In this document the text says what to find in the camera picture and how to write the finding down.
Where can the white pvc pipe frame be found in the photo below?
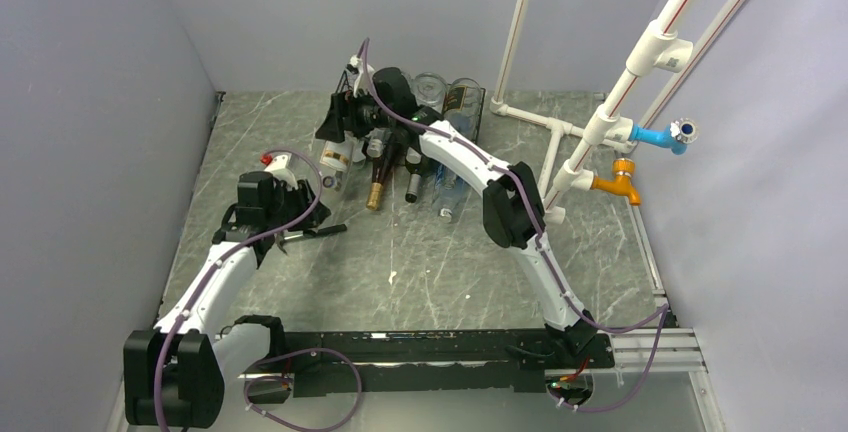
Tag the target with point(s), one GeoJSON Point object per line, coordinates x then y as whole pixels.
{"type": "Point", "coordinates": [632, 50]}

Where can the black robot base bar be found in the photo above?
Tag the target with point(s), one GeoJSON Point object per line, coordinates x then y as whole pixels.
{"type": "Point", "coordinates": [527, 360]}

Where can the small black hammer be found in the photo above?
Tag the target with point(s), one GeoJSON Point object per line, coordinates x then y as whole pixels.
{"type": "Point", "coordinates": [284, 238]}

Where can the clear bottle dark neck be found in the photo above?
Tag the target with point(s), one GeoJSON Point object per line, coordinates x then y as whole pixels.
{"type": "Point", "coordinates": [429, 91]}

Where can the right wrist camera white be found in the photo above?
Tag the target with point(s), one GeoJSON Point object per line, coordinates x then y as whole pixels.
{"type": "Point", "coordinates": [355, 69]}

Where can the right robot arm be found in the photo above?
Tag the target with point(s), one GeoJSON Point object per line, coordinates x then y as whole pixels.
{"type": "Point", "coordinates": [513, 215]}

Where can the lower bottle silver cap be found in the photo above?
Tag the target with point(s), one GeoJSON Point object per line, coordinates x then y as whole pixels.
{"type": "Point", "coordinates": [413, 188]}

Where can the clear bottle silver cap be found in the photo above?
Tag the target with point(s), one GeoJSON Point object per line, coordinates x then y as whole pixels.
{"type": "Point", "coordinates": [377, 142]}

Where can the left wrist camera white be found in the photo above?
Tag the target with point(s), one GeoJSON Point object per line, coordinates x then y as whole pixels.
{"type": "Point", "coordinates": [283, 166]}

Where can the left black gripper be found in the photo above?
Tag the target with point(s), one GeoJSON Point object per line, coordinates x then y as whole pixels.
{"type": "Point", "coordinates": [303, 197]}

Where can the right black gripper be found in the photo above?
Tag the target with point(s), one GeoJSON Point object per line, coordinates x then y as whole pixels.
{"type": "Point", "coordinates": [342, 113]}

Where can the dark wine bottle gold cap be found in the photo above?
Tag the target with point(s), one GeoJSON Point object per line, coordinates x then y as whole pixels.
{"type": "Point", "coordinates": [383, 165]}

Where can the clear bottle blue medallion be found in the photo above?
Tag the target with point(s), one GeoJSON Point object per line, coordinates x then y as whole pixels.
{"type": "Point", "coordinates": [334, 164]}

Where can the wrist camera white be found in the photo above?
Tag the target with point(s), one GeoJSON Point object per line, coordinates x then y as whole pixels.
{"type": "Point", "coordinates": [283, 166]}
{"type": "Point", "coordinates": [355, 69]}

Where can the blue faucet tap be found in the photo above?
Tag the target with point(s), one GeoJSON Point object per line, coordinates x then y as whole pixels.
{"type": "Point", "coordinates": [676, 136]}

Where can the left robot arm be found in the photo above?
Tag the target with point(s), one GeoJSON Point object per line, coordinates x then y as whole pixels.
{"type": "Point", "coordinates": [176, 372]}

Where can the blue tinted clear bottle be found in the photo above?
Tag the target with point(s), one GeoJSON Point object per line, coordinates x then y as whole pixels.
{"type": "Point", "coordinates": [462, 107]}

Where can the black wire wine rack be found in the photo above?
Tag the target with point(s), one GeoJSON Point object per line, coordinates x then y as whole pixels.
{"type": "Point", "coordinates": [385, 100]}

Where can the orange faucet tap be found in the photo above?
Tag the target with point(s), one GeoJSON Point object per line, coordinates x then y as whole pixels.
{"type": "Point", "coordinates": [621, 184]}

